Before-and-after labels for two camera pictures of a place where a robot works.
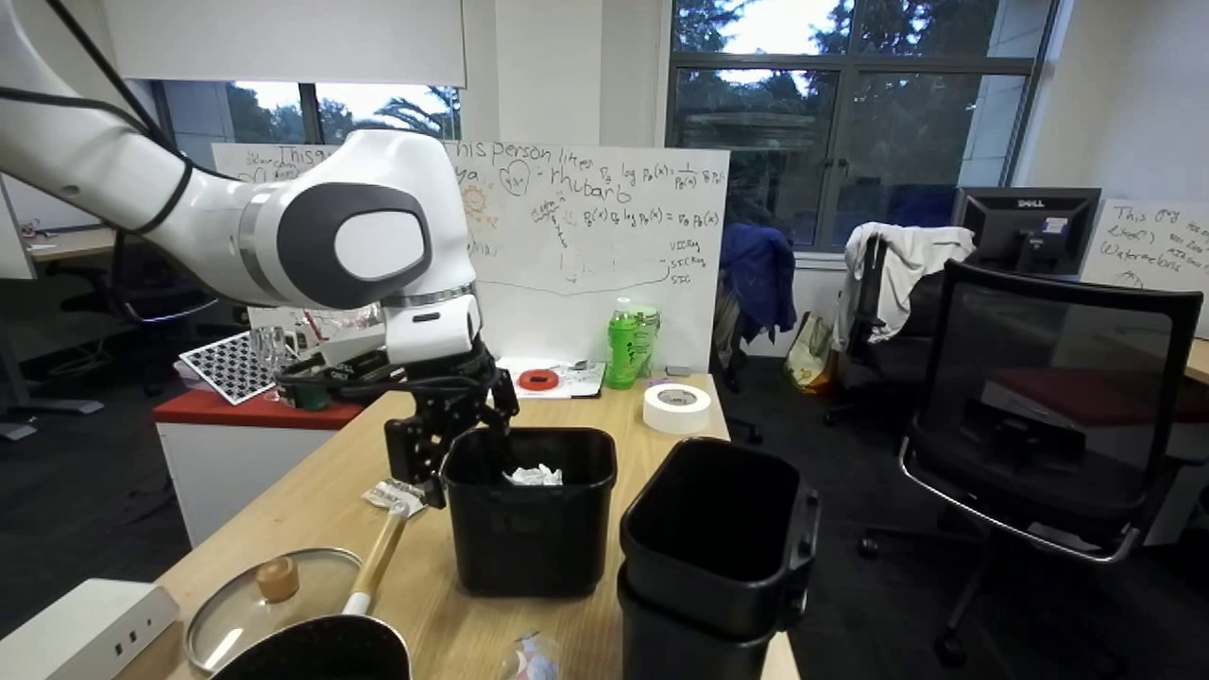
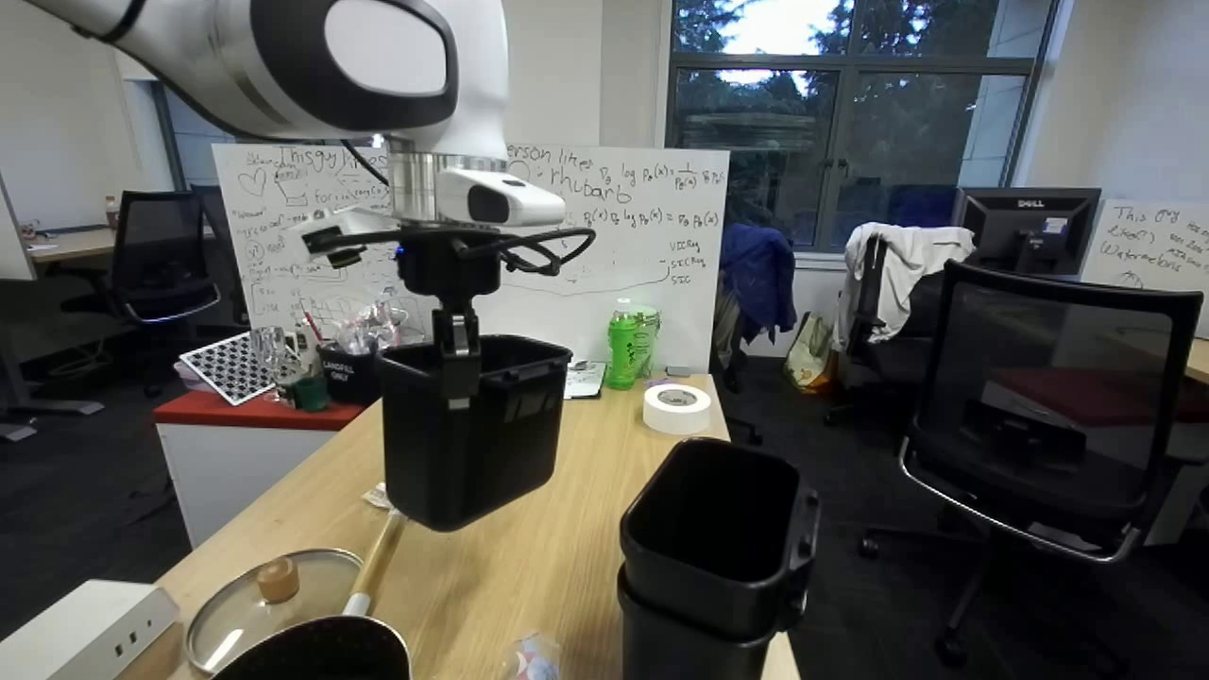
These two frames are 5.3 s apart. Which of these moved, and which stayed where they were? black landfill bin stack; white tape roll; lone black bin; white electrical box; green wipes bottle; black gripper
Moved: lone black bin; black gripper
Stayed: white electrical box; white tape roll; green wipes bottle; black landfill bin stack
